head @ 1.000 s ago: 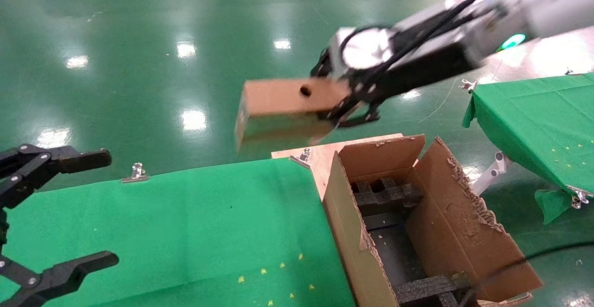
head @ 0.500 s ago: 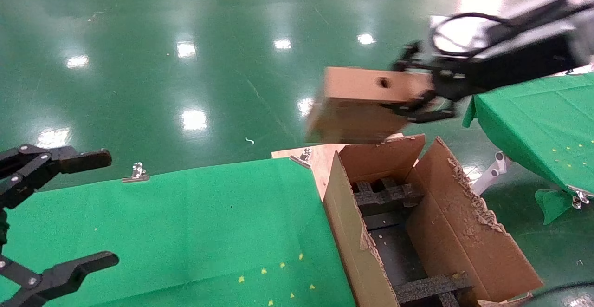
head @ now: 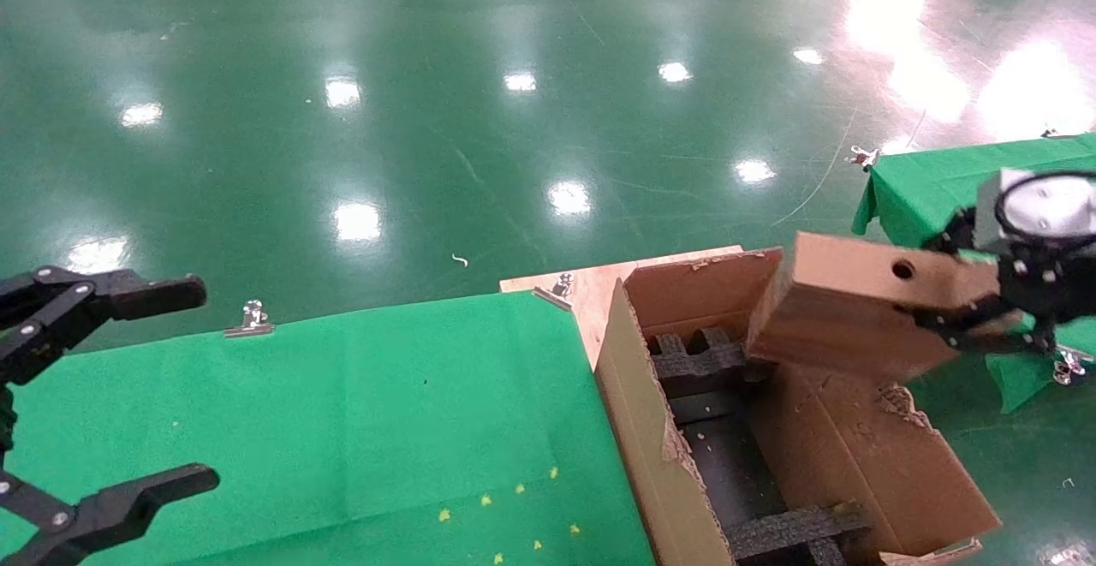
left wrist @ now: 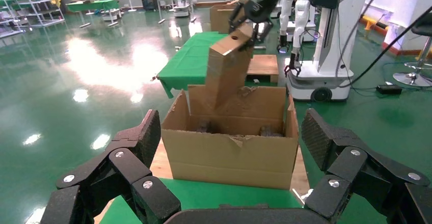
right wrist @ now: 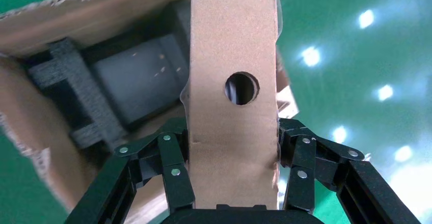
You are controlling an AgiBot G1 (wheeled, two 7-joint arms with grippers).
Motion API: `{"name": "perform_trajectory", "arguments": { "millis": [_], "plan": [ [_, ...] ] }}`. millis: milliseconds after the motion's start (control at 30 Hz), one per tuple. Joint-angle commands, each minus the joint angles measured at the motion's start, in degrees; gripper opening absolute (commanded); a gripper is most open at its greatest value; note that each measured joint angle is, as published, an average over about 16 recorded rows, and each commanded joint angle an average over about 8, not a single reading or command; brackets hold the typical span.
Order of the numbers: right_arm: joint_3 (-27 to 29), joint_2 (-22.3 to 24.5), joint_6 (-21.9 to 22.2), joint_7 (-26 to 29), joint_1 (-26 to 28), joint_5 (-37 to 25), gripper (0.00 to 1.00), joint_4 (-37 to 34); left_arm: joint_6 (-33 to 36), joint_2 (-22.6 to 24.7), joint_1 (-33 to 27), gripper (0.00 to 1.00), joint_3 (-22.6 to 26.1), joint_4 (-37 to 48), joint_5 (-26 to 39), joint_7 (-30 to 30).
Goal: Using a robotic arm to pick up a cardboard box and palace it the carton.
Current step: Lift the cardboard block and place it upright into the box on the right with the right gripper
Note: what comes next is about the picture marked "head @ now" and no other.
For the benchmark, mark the green cloth with yellow dots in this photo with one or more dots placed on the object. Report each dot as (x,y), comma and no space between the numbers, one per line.
(925,181)

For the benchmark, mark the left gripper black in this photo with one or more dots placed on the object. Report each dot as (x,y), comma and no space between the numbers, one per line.
(5,425)

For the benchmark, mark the small brown cardboard box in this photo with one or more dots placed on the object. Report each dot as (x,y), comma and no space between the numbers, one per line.
(839,309)

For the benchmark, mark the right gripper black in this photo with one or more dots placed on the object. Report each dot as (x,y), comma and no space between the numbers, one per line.
(1053,283)

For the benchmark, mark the black foam insert strip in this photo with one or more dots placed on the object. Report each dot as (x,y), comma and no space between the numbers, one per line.
(796,532)

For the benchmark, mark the large green table cloth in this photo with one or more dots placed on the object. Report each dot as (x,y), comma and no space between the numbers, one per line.
(300,420)

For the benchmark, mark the black notched foam insert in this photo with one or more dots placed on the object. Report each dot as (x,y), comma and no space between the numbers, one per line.
(702,362)

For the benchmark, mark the silver metal binder clip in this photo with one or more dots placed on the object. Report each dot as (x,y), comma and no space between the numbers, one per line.
(1050,132)
(253,319)
(1069,366)
(558,290)
(863,157)

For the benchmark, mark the large open cardboard carton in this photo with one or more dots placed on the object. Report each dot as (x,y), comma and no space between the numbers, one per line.
(642,429)

